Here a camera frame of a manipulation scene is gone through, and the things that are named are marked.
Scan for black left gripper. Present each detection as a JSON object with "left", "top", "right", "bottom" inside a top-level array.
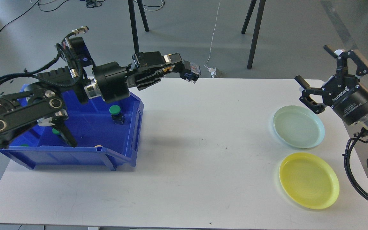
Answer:
[{"left": 85, "top": 51, "right": 184, "bottom": 103}]

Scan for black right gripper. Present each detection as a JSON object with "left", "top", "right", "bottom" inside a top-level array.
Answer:
[{"left": 295, "top": 45, "right": 368, "bottom": 125}]

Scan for yellow push button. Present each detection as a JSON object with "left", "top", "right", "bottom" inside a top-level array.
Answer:
[{"left": 179, "top": 61, "right": 201, "bottom": 84}]

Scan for green push button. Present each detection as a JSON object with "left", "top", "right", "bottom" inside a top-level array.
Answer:
[
  {"left": 109, "top": 105, "right": 125, "bottom": 125},
  {"left": 52, "top": 128, "right": 62, "bottom": 137}
]

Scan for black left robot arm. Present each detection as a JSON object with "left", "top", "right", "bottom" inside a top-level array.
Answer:
[{"left": 0, "top": 26, "right": 192, "bottom": 149}]

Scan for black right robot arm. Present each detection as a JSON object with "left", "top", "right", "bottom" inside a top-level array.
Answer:
[{"left": 295, "top": 45, "right": 368, "bottom": 201}]

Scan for light green plate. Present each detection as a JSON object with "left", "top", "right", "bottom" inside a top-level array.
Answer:
[{"left": 272, "top": 105, "right": 325, "bottom": 149}]

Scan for yellow plate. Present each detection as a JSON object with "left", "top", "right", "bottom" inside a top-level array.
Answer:
[{"left": 278, "top": 152, "right": 340, "bottom": 210}]

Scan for black tripod legs left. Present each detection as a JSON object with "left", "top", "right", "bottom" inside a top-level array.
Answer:
[{"left": 128, "top": 0, "right": 150, "bottom": 66}]

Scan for black tripod legs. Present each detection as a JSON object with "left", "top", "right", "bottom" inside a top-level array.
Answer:
[
  {"left": 241, "top": 0, "right": 266, "bottom": 70},
  {"left": 128, "top": 0, "right": 150, "bottom": 66}
]

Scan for blue plastic bin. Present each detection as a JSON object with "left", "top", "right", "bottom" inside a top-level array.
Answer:
[{"left": 0, "top": 91, "right": 144, "bottom": 171}]

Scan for black tripod legs right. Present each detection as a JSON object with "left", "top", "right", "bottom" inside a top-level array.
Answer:
[{"left": 241, "top": 0, "right": 266, "bottom": 70}]

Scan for white cable with plug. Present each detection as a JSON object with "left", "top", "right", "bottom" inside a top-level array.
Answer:
[{"left": 204, "top": 0, "right": 223, "bottom": 78}]

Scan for black floor cables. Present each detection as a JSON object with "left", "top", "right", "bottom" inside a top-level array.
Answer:
[{"left": 0, "top": 0, "right": 166, "bottom": 54}]

